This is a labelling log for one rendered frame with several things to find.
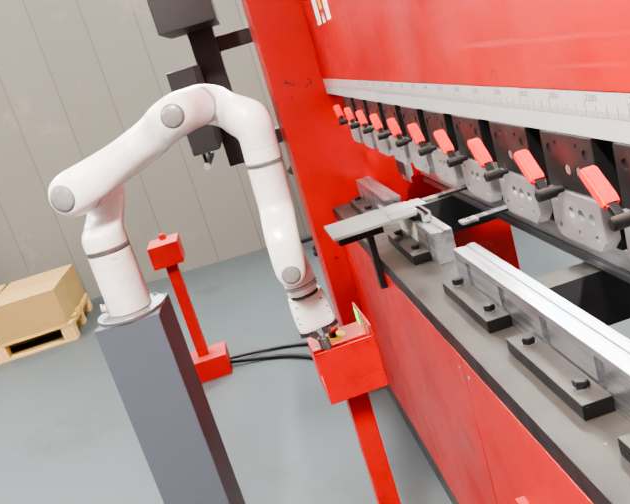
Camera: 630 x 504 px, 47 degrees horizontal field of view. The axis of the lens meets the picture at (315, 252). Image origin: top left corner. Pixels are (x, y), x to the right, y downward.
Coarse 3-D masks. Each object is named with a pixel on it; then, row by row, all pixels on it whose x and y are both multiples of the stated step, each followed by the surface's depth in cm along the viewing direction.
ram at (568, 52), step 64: (320, 0) 244; (384, 0) 167; (448, 0) 127; (512, 0) 103; (576, 0) 86; (320, 64) 287; (384, 64) 186; (448, 64) 138; (512, 64) 109; (576, 64) 91; (576, 128) 96
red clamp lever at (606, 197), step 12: (588, 168) 90; (588, 180) 89; (600, 180) 88; (600, 192) 87; (612, 192) 87; (600, 204) 87; (612, 204) 87; (612, 216) 87; (624, 216) 85; (612, 228) 86; (624, 228) 85
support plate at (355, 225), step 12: (396, 204) 229; (360, 216) 228; (372, 216) 223; (384, 216) 219; (396, 216) 215; (408, 216) 214; (324, 228) 229; (336, 228) 222; (348, 228) 218; (360, 228) 214; (372, 228) 213; (336, 240) 212
